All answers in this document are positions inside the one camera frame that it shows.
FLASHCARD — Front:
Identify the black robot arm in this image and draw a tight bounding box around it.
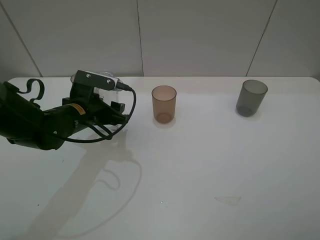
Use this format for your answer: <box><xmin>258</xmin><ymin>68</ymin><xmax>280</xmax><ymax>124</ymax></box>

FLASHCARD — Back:
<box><xmin>0</xmin><ymin>78</ymin><xmax>137</xmax><ymax>151</ymax></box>

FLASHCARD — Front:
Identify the brown translucent plastic cup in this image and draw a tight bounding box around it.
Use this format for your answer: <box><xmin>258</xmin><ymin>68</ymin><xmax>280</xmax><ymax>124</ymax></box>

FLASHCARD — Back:
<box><xmin>151</xmin><ymin>85</ymin><xmax>177</xmax><ymax>124</ymax></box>

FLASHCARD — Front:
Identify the grey translucent plastic cup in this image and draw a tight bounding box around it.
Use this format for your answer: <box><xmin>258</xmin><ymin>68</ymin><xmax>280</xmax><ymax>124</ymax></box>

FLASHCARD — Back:
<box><xmin>236</xmin><ymin>79</ymin><xmax>268</xmax><ymax>117</ymax></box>

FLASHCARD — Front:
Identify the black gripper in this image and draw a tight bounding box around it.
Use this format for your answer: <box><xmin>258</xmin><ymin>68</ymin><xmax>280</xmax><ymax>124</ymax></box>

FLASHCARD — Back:
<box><xmin>61</xmin><ymin>83</ymin><xmax>129</xmax><ymax>125</ymax></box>

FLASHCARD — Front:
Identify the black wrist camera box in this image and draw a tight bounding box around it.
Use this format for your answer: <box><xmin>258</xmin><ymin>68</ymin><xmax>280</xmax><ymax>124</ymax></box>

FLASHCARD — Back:
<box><xmin>73</xmin><ymin>70</ymin><xmax>117</xmax><ymax>91</ymax></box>

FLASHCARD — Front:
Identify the pink translucent plastic cup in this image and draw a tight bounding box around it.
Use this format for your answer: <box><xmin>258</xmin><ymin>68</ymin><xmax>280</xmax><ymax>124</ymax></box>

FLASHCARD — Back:
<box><xmin>70</xmin><ymin>74</ymin><xmax>75</xmax><ymax>83</ymax></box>

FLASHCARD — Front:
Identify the clear plastic water bottle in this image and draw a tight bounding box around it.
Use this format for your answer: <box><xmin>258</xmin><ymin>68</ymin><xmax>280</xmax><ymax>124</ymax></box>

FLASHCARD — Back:
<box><xmin>92</xmin><ymin>71</ymin><xmax>126</xmax><ymax>134</ymax></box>

